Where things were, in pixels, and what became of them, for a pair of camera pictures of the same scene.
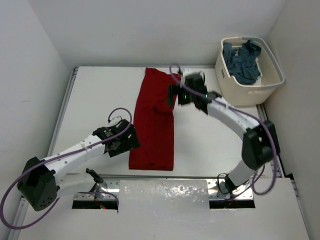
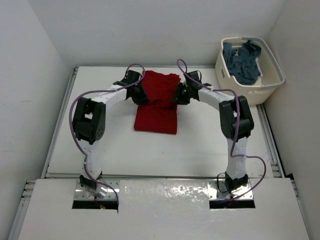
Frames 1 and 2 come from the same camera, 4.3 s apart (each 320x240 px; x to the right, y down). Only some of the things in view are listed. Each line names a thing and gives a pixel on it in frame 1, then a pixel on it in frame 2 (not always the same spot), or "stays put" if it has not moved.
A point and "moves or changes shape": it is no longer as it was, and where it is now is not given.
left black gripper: [131, 143] to [143, 97]
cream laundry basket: [238, 94] stays put
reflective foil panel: [165, 196] stays put
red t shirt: [152, 134] moves or changes shape
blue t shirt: [242, 62] stays put
